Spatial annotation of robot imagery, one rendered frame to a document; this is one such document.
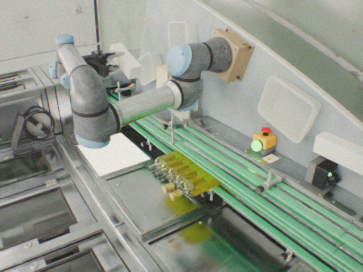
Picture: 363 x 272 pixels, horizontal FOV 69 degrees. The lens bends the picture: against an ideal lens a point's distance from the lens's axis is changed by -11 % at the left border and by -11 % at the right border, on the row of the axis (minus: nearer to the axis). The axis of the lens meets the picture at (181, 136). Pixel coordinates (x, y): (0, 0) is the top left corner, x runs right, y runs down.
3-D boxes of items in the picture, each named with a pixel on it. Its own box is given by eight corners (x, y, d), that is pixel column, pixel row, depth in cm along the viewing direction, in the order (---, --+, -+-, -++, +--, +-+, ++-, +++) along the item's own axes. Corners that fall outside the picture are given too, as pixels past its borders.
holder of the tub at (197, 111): (183, 117, 172) (172, 120, 168) (183, 71, 159) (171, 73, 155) (201, 128, 159) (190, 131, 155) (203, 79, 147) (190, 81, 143)
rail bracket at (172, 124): (182, 139, 152) (161, 145, 146) (182, 108, 145) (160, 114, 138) (186, 141, 150) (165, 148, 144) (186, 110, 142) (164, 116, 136)
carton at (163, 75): (167, 89, 179) (156, 92, 175) (167, 64, 171) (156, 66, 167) (178, 96, 170) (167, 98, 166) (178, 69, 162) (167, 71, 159)
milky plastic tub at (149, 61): (146, 59, 193) (134, 61, 188) (161, 49, 174) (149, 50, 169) (152, 84, 194) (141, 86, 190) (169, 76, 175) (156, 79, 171)
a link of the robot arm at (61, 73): (60, 67, 109) (54, 58, 116) (63, 92, 116) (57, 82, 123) (79, 63, 113) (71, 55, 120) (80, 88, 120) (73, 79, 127)
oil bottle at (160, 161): (189, 154, 152) (153, 168, 141) (189, 145, 149) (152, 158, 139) (196, 159, 148) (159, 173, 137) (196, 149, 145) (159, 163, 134)
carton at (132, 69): (121, 42, 145) (110, 44, 142) (142, 66, 133) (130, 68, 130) (119, 52, 150) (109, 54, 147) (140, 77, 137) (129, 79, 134)
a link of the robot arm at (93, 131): (207, 75, 115) (82, 118, 81) (202, 107, 123) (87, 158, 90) (186, 64, 121) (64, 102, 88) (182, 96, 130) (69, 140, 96)
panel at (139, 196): (122, 135, 198) (75, 148, 181) (122, 131, 197) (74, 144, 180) (206, 208, 133) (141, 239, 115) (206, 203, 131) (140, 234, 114)
